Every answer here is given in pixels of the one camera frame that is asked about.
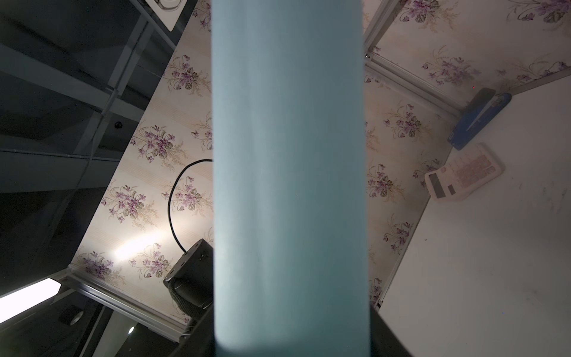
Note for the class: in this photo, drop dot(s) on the pink desk calculator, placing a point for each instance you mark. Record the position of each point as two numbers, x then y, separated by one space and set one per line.
473 168

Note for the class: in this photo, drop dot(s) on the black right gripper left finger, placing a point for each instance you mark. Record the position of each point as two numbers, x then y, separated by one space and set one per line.
201 340

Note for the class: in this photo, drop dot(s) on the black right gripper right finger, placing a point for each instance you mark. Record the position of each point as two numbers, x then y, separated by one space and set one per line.
384 342

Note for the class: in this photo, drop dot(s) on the blue black stapler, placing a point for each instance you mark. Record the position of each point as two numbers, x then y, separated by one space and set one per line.
484 107

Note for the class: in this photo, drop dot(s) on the light blue paper sheet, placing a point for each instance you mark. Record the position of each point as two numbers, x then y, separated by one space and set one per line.
290 256

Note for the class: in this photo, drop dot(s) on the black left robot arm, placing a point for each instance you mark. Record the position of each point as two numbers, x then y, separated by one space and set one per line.
190 282

